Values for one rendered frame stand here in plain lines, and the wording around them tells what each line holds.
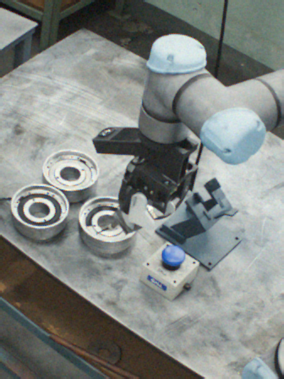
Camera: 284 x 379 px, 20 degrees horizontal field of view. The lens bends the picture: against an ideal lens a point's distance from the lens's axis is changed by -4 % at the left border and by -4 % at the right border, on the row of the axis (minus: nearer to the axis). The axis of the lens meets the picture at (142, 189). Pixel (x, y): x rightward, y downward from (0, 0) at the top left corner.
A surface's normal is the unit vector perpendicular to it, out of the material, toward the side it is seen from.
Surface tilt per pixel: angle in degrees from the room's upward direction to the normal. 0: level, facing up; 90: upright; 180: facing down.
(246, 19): 90
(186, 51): 0
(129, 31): 0
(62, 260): 0
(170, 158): 90
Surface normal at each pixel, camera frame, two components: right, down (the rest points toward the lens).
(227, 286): 0.13, -0.69
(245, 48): -0.61, 0.51
